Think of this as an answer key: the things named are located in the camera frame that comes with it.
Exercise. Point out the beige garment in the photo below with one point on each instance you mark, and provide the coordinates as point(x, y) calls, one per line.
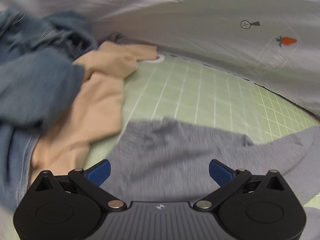
point(96, 111)

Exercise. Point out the grey knit garment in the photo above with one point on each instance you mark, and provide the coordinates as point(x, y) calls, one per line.
point(250, 206)

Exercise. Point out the blue denim garment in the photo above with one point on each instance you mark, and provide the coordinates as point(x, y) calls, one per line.
point(39, 81)

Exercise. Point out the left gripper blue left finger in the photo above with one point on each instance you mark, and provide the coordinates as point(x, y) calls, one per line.
point(99, 172)

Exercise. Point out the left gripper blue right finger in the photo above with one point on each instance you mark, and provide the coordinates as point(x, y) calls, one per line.
point(221, 173)

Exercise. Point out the grey fabric storage bag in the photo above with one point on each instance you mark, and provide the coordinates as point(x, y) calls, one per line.
point(274, 43)

